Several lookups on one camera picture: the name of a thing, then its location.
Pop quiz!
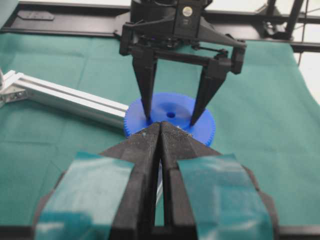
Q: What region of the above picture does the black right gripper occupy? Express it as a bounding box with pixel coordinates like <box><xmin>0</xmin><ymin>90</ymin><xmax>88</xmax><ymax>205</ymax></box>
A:
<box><xmin>119</xmin><ymin>0</ymin><xmax>247</xmax><ymax>126</ymax></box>

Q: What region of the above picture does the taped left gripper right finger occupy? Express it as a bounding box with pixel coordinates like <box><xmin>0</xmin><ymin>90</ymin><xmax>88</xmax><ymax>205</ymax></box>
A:
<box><xmin>160</xmin><ymin>121</ymin><xmax>279</xmax><ymax>240</ymax></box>

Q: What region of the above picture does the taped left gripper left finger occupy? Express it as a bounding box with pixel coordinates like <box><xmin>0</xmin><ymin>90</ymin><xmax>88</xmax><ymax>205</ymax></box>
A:
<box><xmin>34</xmin><ymin>123</ymin><xmax>160</xmax><ymax>240</ymax></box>

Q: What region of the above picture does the blue plastic gear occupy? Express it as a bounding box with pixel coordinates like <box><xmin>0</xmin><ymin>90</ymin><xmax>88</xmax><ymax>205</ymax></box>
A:
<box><xmin>124</xmin><ymin>92</ymin><xmax>216</xmax><ymax>147</ymax></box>

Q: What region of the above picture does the green table cloth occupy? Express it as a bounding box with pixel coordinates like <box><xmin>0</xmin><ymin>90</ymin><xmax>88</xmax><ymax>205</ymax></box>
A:
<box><xmin>0</xmin><ymin>33</ymin><xmax>320</xmax><ymax>225</ymax></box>

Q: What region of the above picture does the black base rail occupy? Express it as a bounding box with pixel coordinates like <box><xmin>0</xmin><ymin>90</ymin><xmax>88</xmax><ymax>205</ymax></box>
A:
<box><xmin>0</xmin><ymin>0</ymin><xmax>320</xmax><ymax>53</ymax></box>

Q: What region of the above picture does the black vertical frame pole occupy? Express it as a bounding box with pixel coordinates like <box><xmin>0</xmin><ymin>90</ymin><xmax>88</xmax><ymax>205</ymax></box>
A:
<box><xmin>285</xmin><ymin>0</ymin><xmax>304</xmax><ymax>38</ymax></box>

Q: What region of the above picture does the aluminium extrusion frame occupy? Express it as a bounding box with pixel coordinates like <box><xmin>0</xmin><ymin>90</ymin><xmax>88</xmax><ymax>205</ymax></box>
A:
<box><xmin>0</xmin><ymin>70</ymin><xmax>129</xmax><ymax>129</ymax></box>

